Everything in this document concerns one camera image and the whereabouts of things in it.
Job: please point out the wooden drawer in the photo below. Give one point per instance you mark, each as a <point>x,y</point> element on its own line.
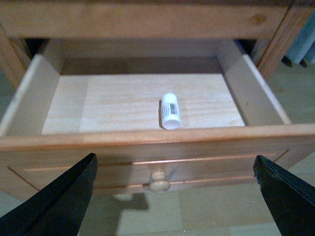
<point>124,197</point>
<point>78,98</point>

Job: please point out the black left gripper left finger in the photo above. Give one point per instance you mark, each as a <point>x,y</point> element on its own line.
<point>59,208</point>

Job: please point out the white medicine bottle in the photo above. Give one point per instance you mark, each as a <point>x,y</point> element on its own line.
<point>170,112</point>

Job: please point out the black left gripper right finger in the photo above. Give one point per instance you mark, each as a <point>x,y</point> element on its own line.
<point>290,199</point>

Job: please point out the grey-blue curtain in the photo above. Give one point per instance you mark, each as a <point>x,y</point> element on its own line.
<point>303,46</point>

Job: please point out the wooden nightstand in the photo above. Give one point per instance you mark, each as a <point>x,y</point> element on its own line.
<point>274,24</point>

